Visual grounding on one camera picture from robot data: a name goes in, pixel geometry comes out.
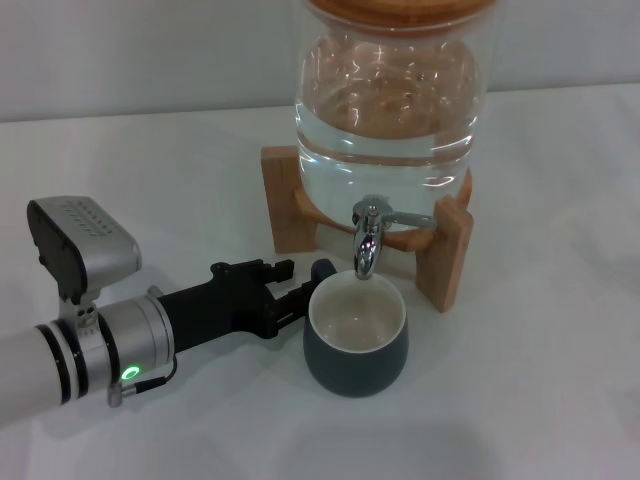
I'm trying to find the wooden jar lid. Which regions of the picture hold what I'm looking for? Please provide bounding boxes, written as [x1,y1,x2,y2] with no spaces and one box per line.
[305,0,501,35]

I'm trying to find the black ceramic cup white inside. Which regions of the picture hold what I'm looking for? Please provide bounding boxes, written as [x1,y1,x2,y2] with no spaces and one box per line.
[302,258,410,396]

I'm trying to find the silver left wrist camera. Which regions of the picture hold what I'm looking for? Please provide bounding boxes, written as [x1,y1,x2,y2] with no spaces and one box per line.
[27,197,143,307]

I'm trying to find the left wrist cable with plug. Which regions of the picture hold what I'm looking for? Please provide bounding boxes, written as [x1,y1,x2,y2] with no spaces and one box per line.
[107,357,179,407]

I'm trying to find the wooden dispenser stand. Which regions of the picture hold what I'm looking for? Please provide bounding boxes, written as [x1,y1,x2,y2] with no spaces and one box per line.
[260,145,475,314]

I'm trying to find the glass water dispenser jar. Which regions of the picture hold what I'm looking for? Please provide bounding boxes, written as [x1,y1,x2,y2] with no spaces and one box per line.
[288,0,503,236]

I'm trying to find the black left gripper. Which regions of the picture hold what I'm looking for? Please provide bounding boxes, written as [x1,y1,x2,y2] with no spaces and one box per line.
[154,258,317,354]

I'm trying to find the chrome faucet with lever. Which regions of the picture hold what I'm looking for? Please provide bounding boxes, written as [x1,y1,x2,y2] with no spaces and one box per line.
[351,194,435,279]

